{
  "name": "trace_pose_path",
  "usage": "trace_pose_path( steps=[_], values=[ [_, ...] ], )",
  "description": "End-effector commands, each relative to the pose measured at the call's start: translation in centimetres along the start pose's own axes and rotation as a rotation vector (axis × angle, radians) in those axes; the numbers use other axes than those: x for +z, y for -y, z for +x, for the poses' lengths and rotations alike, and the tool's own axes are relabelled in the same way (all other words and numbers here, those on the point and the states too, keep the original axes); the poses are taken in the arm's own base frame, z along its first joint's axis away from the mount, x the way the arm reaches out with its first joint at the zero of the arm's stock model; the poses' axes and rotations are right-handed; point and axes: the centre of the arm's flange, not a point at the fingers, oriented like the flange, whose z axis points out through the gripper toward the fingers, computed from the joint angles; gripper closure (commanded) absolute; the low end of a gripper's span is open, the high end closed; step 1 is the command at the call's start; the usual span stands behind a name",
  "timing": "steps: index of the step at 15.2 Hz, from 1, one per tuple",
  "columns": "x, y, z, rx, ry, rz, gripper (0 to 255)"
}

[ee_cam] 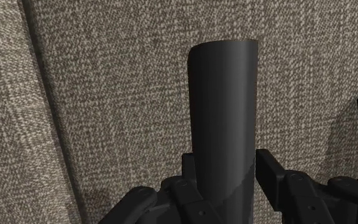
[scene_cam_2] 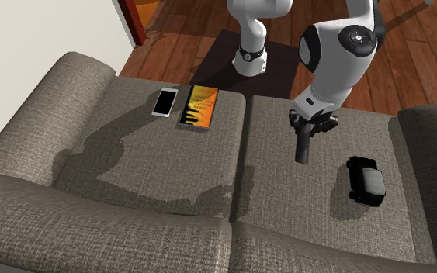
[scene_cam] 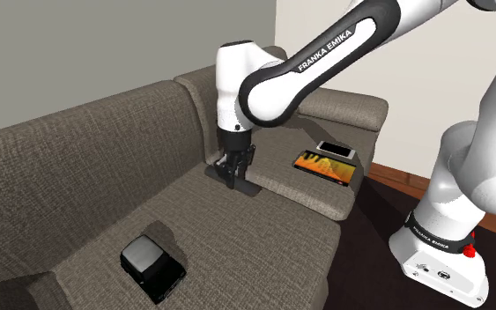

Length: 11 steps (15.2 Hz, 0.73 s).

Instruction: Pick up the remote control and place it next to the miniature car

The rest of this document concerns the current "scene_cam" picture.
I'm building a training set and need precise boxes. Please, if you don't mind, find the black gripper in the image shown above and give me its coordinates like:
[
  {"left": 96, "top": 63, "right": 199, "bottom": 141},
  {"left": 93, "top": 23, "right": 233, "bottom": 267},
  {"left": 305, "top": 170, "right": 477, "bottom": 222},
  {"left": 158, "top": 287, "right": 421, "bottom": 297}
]
[{"left": 214, "top": 127, "right": 256, "bottom": 190}]

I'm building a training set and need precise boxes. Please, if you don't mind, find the black tablet with orange screen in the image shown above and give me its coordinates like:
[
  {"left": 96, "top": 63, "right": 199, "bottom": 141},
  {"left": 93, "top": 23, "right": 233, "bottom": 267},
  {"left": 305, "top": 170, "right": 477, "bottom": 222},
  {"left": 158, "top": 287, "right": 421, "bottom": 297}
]
[{"left": 292, "top": 149, "right": 359, "bottom": 188}]

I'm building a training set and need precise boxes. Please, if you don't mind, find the white phone with black screen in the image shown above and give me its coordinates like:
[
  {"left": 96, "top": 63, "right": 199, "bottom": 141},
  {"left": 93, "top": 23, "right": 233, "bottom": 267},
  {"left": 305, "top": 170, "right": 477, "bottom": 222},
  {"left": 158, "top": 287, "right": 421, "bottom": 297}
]
[{"left": 315, "top": 140, "right": 357, "bottom": 159}]

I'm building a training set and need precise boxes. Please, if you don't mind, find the black box with grey top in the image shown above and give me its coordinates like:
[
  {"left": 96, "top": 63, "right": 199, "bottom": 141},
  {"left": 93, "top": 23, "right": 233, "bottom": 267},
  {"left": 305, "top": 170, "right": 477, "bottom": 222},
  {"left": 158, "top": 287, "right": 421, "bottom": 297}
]
[{"left": 120, "top": 233, "right": 188, "bottom": 306}]

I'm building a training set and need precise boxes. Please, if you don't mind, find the brown fabric sofa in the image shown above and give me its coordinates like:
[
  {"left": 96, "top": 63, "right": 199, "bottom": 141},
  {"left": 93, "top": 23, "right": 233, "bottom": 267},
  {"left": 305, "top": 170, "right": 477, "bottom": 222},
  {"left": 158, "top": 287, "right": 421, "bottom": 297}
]
[{"left": 0, "top": 45, "right": 389, "bottom": 310}]

